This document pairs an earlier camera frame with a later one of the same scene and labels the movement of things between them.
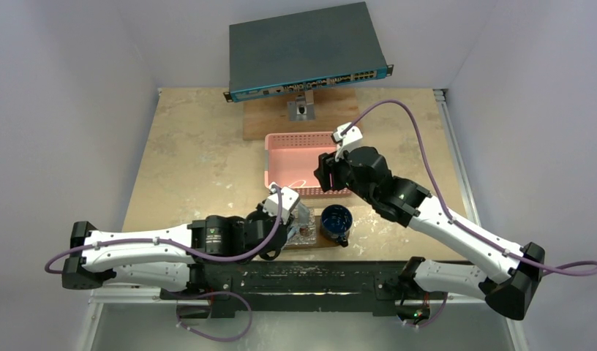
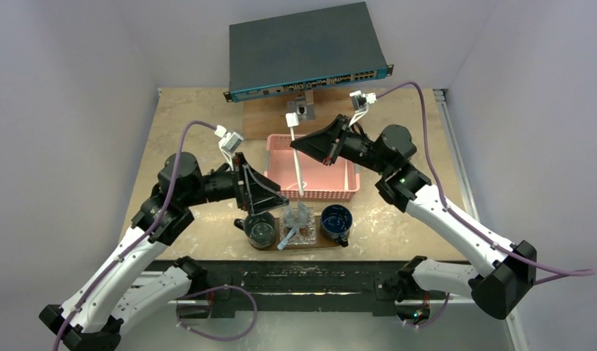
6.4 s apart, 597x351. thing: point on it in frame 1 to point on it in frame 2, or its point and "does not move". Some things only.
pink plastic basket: [290, 159] does not move
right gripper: [329, 171] to [336, 141]
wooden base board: [336, 107] does not move
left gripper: [260, 214] to [263, 194]
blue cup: [336, 221] does not move
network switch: [304, 51] does not move
